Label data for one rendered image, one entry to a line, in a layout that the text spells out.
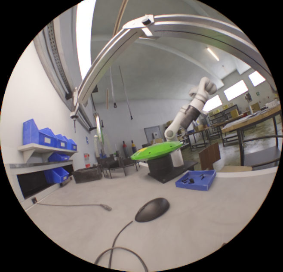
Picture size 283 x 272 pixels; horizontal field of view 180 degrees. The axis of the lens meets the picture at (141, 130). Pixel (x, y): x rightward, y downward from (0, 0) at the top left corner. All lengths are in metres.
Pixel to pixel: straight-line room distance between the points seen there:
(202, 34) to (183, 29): 0.04
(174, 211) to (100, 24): 3.36
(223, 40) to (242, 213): 0.31
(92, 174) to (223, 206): 0.78
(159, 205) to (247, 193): 0.23
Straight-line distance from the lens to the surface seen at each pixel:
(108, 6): 3.15
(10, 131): 0.74
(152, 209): 0.25
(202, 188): 0.31
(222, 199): 0.28
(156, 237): 0.22
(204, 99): 0.49
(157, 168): 0.48
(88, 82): 0.37
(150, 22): 0.27
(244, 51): 0.22
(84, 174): 0.80
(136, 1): 3.23
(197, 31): 0.23
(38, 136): 0.65
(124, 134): 5.25
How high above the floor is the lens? 1.11
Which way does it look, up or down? 10 degrees up
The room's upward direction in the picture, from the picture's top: 15 degrees counter-clockwise
